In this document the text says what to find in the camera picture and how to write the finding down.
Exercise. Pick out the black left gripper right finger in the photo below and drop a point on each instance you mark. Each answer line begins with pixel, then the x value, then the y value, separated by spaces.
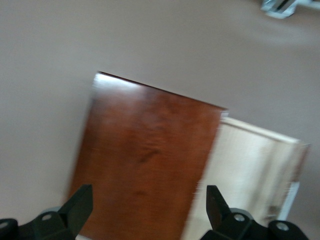
pixel 216 210

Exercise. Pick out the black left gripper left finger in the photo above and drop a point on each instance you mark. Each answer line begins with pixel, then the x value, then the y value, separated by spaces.
pixel 75 210

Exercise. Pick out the dark red wooden cabinet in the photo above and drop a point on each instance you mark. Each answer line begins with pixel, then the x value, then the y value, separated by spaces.
pixel 145 150

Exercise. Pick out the silver metal bracket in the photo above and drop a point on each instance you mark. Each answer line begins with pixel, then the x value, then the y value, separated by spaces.
pixel 275 8

